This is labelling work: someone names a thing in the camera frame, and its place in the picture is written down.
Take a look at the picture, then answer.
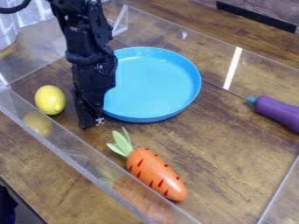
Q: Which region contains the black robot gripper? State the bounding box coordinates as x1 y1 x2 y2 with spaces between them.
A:
72 55 117 129

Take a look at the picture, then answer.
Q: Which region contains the yellow toy lemon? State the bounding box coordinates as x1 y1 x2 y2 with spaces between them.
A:
34 85 66 116

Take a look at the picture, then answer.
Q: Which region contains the blue plastic plate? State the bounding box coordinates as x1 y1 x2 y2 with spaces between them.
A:
102 46 201 123

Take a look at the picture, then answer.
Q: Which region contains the orange toy carrot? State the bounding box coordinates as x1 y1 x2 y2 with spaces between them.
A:
106 129 186 201

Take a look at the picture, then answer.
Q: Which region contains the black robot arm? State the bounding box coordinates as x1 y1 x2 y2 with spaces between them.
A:
47 0 117 129

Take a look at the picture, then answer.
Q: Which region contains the purple toy eggplant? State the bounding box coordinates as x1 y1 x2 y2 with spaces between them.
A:
246 95 299 133

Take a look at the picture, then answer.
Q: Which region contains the clear acrylic triangular bracket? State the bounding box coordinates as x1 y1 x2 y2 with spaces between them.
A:
112 5 128 37

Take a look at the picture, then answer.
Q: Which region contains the clear acrylic barrier wall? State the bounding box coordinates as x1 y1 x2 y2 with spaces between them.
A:
0 85 201 224

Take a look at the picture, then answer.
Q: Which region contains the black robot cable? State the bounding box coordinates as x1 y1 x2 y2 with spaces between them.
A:
0 0 33 15

